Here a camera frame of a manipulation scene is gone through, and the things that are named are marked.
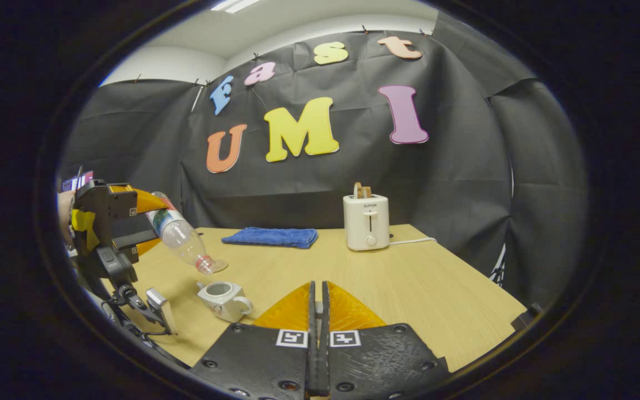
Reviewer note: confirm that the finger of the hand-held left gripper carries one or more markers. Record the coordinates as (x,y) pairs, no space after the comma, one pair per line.
(131,236)
(145,201)

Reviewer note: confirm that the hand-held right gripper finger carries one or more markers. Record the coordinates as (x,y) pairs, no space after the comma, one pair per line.
(312,361)
(324,361)

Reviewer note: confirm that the clear plastic water bottle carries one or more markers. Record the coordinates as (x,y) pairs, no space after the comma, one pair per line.
(181,236)

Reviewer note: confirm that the white ceramic teacup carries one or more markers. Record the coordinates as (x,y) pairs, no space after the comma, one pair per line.
(223,300)

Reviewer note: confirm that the computer monitor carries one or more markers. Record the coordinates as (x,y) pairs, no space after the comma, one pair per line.
(78,180)

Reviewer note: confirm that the blue folded towel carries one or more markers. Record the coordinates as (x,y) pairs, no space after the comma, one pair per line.
(270,237)

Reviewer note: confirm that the white toaster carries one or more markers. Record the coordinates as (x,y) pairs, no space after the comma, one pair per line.
(365,222)

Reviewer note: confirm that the toast slice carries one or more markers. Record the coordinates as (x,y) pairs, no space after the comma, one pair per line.
(362,190)

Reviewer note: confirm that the ceiling light panel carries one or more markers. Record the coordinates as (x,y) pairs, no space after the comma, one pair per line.
(234,4)

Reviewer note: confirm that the black backdrop cloth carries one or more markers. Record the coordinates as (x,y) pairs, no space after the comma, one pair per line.
(453,178)

